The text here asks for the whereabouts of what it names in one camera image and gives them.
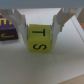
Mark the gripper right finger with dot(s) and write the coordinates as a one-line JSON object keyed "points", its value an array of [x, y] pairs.
{"points": [[60, 23]]}

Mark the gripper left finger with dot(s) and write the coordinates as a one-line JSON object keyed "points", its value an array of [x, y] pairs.
{"points": [[20, 23]]}

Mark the yellow block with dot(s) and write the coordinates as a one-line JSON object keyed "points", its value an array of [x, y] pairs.
{"points": [[39, 37]]}

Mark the purple block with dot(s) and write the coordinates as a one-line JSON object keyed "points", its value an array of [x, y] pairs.
{"points": [[7, 29]]}

